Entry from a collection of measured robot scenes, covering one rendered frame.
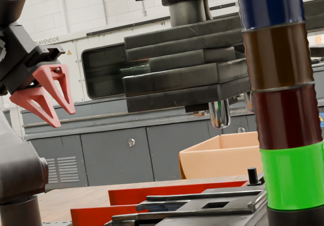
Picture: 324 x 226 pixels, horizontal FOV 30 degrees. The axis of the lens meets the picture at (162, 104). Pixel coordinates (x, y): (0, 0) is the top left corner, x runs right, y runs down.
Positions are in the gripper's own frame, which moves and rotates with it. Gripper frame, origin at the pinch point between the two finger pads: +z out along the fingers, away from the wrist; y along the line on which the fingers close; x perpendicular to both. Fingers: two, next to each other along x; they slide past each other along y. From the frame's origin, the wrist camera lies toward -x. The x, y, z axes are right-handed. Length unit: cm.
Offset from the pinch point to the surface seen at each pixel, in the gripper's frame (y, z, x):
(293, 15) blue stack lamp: 40, 17, -40
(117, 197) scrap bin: -7.7, 13.1, 12.5
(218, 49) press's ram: 28.3, 10.3, -14.2
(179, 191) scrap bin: 2.4, 18.4, 12.3
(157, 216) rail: 12.1, 20.3, -16.1
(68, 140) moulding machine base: -283, -111, 459
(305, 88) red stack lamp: 38, 20, -40
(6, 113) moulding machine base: -398, -217, 560
